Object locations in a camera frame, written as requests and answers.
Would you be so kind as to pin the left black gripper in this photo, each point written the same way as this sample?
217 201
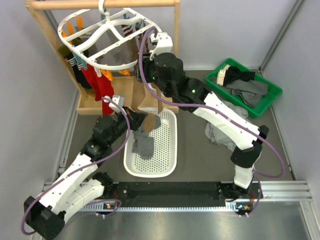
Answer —
135 118

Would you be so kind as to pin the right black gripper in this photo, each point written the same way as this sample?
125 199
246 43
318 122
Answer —
146 63

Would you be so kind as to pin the tan ribbed sock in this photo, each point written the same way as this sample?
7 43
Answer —
138 98

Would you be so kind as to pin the white oval clip hanger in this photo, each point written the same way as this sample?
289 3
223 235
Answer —
127 16

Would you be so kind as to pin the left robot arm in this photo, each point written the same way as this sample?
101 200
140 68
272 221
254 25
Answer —
48 213

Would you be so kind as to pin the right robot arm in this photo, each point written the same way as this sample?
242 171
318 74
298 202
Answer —
166 71

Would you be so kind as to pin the grey striped sock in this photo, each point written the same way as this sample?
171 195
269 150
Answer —
99 33

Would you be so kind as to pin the brown argyle sock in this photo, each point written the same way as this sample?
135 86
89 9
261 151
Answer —
128 31

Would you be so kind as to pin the red sock right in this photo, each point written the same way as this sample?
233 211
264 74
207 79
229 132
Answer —
104 89

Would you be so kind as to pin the red sock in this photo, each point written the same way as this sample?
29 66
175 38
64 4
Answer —
104 89
91 77

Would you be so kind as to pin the white perforated plastic basket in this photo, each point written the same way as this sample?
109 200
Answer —
164 159

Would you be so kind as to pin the red sock left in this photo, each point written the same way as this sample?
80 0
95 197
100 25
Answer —
91 77

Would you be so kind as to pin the black white striped sock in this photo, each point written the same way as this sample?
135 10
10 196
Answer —
80 77

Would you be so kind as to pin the grey cloth on table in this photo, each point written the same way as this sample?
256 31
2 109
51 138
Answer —
217 136

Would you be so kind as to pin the olive striped sock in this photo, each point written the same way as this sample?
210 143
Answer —
65 52

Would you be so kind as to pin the green plastic bin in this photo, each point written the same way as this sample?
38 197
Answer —
273 92

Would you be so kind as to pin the clothes pile in bin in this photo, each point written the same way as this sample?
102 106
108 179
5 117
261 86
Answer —
241 83

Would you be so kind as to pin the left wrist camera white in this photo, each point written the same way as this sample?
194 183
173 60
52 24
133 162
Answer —
112 104

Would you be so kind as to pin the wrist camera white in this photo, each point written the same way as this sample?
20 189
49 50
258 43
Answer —
112 104
163 44

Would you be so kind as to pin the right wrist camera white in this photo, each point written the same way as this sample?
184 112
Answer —
163 44

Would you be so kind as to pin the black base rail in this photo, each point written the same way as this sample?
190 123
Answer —
180 194

